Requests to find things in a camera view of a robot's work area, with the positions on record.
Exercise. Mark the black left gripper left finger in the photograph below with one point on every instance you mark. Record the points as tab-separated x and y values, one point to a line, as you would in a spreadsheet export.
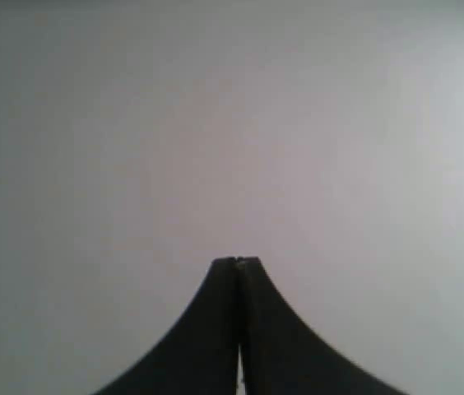
199	354

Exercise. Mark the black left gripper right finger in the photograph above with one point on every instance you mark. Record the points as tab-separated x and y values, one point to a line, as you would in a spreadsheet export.
281	354

